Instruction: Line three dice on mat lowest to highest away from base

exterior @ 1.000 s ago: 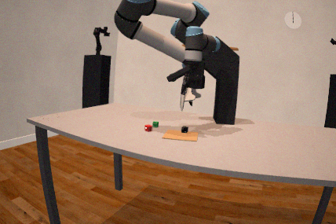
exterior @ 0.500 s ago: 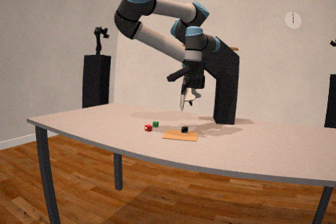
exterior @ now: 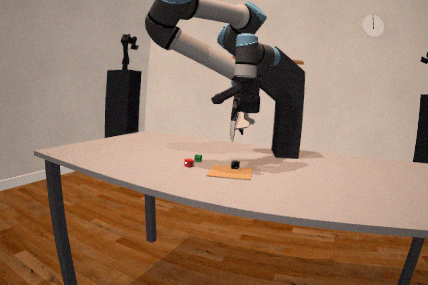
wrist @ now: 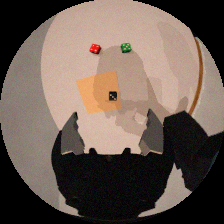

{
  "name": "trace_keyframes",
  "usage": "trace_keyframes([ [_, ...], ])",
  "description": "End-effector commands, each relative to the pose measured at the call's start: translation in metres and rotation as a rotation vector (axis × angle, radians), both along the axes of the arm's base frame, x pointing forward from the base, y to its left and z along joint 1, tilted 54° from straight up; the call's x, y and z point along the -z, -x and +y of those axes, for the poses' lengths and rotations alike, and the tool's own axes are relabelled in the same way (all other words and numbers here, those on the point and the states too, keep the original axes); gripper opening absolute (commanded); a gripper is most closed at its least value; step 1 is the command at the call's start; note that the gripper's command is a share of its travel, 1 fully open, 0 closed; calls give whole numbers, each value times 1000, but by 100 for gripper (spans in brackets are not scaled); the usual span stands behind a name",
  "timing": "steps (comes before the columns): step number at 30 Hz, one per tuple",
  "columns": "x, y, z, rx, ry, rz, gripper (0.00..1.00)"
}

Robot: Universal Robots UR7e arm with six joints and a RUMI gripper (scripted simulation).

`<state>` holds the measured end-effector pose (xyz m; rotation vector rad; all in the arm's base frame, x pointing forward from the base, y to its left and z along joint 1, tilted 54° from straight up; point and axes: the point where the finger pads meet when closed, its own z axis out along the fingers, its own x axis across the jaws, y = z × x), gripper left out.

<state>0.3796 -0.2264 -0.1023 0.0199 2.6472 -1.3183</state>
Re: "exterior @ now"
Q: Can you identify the green die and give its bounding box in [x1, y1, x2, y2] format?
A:
[194, 154, 202, 162]

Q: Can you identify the tan mat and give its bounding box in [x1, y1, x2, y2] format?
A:
[206, 165, 253, 180]

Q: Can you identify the red die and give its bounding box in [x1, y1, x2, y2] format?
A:
[184, 159, 194, 168]

